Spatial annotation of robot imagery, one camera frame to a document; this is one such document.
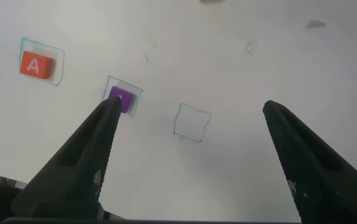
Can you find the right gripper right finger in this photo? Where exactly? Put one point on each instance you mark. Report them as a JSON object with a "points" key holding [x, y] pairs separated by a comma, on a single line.
{"points": [[321, 174]]}

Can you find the yellow letter block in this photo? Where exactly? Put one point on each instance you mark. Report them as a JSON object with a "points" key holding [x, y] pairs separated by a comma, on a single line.
{"points": [[211, 1]]}

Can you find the orange A letter block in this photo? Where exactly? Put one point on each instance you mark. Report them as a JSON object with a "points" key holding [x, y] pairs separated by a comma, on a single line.
{"points": [[36, 64]]}

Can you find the purple I letter block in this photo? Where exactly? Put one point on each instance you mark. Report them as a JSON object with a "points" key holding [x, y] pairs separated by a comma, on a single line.
{"points": [[123, 98]]}

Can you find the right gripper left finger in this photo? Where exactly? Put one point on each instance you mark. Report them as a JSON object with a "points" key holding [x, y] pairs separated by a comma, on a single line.
{"points": [[75, 171]]}

